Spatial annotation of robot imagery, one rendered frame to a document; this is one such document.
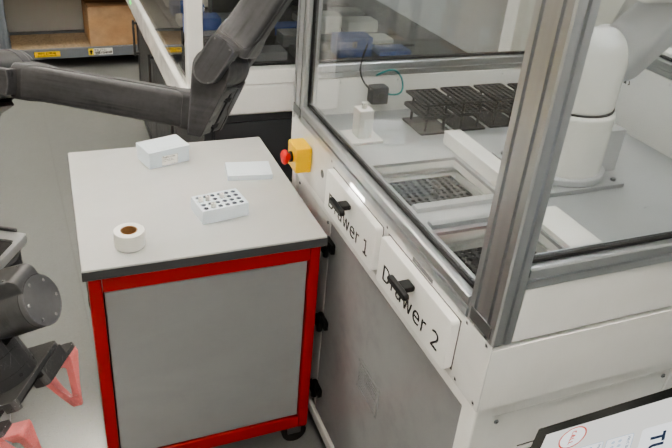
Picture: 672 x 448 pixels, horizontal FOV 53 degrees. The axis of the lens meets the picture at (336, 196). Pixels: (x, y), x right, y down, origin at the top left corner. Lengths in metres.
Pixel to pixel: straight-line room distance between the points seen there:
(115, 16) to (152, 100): 4.17
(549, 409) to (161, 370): 0.96
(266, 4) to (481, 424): 0.80
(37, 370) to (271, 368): 1.14
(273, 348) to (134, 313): 0.40
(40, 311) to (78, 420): 1.56
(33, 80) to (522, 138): 0.74
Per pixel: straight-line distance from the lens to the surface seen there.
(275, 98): 2.27
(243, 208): 1.75
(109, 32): 5.23
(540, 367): 1.25
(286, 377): 1.97
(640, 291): 1.29
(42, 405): 2.40
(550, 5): 0.94
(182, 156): 2.03
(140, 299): 1.68
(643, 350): 1.42
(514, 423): 1.35
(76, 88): 1.11
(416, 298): 1.30
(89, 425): 2.31
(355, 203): 1.51
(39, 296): 0.79
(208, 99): 0.99
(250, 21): 0.97
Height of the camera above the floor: 1.66
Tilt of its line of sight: 29 degrees down
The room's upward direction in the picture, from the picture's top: 5 degrees clockwise
